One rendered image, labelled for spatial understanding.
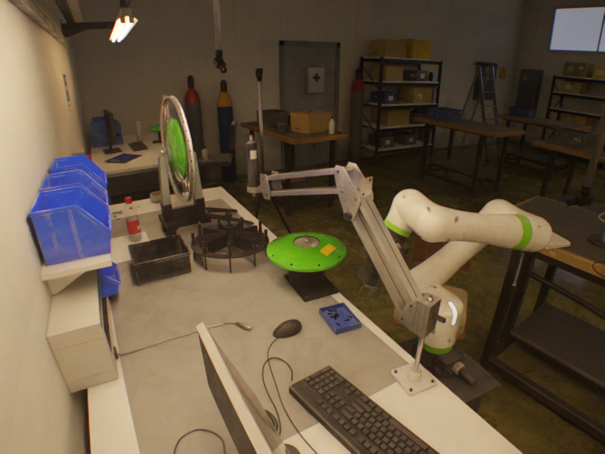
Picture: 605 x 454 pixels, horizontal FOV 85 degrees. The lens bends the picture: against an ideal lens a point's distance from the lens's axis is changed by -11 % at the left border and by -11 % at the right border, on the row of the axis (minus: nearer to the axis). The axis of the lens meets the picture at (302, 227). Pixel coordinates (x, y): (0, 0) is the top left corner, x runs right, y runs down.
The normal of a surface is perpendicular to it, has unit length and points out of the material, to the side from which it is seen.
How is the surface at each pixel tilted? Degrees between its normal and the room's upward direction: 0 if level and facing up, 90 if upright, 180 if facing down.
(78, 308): 0
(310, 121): 90
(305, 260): 23
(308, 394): 6
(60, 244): 92
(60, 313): 0
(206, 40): 90
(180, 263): 94
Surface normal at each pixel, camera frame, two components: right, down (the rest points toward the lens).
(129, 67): 0.48, 0.36
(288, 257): -0.20, -0.72
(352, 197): -0.75, 0.27
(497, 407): 0.00, -0.91
